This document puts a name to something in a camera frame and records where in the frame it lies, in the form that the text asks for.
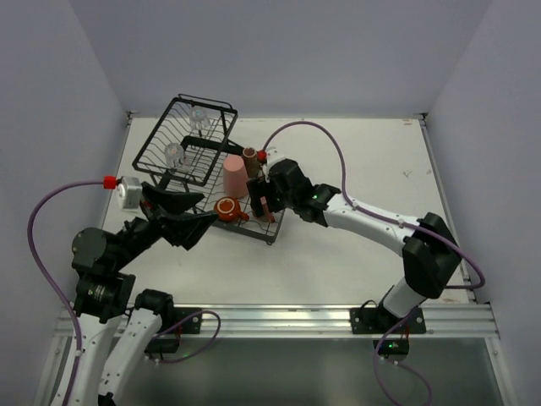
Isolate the clear glass far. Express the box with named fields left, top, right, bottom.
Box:
left=189, top=106, right=210, bottom=131

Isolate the brown mug with handle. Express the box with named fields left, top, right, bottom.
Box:
left=242, top=147, right=260, bottom=178

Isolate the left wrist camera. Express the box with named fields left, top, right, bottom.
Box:
left=116, top=177, right=142, bottom=211

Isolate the clear glass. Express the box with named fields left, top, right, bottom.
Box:
left=189, top=106, right=210, bottom=131
left=164, top=143, right=190, bottom=169

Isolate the clear glass near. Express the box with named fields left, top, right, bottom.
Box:
left=164, top=143, right=190, bottom=169

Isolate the pink mug white inside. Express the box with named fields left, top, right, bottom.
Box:
left=258, top=196, right=276, bottom=224

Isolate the black wire dish rack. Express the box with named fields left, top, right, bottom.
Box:
left=133, top=94, right=285, bottom=245

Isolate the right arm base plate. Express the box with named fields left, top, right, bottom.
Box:
left=349, top=306, right=427, bottom=335

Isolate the aluminium mounting rail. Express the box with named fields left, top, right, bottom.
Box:
left=36, top=304, right=505, bottom=405

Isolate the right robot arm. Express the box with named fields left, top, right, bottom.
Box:
left=247, top=158, right=461, bottom=319

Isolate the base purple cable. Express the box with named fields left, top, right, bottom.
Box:
left=147, top=310, right=221, bottom=365
left=372, top=316, right=433, bottom=403

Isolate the red orange mug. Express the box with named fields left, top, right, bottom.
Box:
left=214, top=196, right=249, bottom=223

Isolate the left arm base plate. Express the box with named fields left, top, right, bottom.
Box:
left=173, top=307, right=202, bottom=335

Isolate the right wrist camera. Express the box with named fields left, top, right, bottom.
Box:
left=256, top=147, right=287, bottom=167

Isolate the right control box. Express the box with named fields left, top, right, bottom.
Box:
left=373, top=338, right=410, bottom=362

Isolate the control box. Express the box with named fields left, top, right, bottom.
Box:
left=373, top=338, right=410, bottom=362
left=145, top=337, right=179, bottom=359

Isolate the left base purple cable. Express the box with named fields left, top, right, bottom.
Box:
left=147, top=310, right=221, bottom=365

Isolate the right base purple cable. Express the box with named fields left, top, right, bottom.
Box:
left=372, top=316, right=433, bottom=403

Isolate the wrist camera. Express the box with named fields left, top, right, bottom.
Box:
left=116, top=177, right=142, bottom=211
left=256, top=147, right=287, bottom=167

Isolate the left control box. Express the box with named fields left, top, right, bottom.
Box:
left=145, top=337, right=179, bottom=359

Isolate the tall pink cup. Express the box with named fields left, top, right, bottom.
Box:
left=223, top=155, right=249, bottom=198

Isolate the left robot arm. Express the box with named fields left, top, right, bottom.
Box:
left=52, top=182, right=217, bottom=405

